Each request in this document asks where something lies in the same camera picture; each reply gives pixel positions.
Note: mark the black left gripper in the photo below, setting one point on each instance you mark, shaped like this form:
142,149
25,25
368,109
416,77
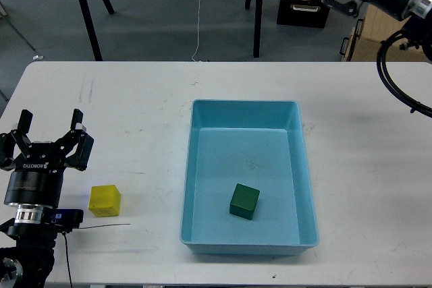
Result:
37,172

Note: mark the yellow cube block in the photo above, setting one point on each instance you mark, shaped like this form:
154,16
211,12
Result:
104,201

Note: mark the dark green cube block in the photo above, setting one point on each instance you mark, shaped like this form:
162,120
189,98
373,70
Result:
244,201

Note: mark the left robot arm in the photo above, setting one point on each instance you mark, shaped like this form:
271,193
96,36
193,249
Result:
30,261

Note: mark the black left table legs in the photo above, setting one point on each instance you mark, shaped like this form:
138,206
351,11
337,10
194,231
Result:
90,27

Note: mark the light blue plastic bin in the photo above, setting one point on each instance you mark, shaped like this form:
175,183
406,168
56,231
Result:
259,144

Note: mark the black case with handle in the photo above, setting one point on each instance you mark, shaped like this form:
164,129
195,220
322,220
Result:
302,13

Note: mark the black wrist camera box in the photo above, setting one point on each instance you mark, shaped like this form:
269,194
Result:
63,220

